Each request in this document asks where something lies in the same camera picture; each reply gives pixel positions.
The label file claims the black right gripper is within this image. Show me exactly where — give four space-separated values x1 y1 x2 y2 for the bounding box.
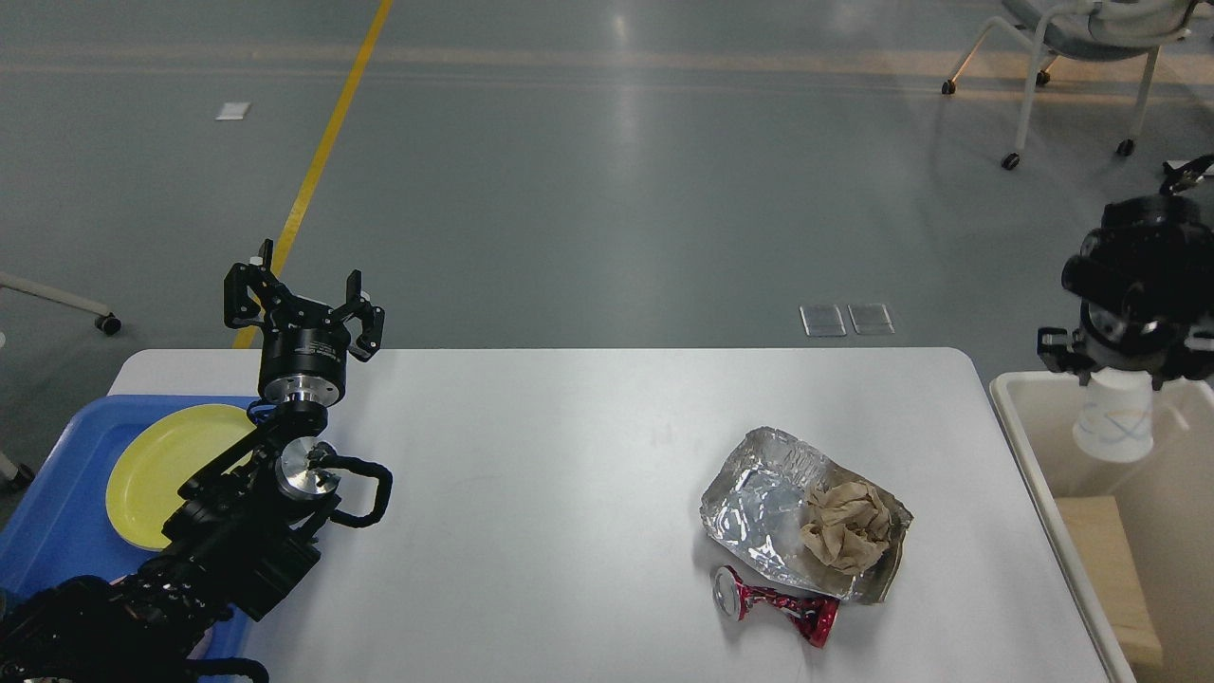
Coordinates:
1036 302 1213 392

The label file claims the crushed red can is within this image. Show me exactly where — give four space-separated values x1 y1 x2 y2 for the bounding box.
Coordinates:
711 565 838 649

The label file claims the floor outlet plate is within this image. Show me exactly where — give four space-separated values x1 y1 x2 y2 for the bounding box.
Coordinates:
799 304 847 338
847 304 896 336

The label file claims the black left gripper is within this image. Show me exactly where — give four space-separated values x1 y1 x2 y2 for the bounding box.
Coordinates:
225 238 386 406

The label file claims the yellow plastic plate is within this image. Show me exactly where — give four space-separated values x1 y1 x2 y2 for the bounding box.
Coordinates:
104 403 254 552

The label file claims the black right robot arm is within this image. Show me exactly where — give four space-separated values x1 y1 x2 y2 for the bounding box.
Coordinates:
1037 155 1213 392

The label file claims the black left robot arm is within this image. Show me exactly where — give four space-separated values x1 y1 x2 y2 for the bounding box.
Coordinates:
2 239 395 682

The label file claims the beige plastic bin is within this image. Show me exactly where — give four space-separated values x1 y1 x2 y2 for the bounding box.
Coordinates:
989 372 1213 682

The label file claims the blue plastic tray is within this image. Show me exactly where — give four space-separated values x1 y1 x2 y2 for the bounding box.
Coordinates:
0 394 262 683

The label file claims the brown paper bag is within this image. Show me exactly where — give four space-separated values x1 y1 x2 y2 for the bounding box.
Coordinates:
1057 496 1163 672

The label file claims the white caster leg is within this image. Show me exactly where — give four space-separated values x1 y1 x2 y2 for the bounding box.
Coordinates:
1 272 121 336

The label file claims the white office chair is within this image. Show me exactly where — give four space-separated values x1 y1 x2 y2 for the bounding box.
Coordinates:
941 1 1198 172

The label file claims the brown paper ball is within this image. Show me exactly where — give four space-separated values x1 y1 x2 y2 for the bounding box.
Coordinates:
800 480 892 576

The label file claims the small clear plastic cup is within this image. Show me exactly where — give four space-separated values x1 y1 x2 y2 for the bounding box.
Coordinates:
1072 368 1155 463

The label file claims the silver foil wrapper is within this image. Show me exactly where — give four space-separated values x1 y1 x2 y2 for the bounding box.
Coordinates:
700 427 913 604

